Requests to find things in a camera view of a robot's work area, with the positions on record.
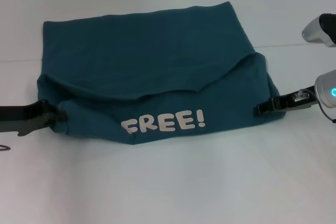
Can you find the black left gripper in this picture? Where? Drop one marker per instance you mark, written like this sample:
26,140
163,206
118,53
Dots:
23,119

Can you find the teal blue t-shirt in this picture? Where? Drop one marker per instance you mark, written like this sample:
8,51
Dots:
147,56

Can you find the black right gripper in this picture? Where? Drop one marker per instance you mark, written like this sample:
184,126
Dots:
296,102

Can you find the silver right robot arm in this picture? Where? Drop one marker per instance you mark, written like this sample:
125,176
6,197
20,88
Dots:
326,87

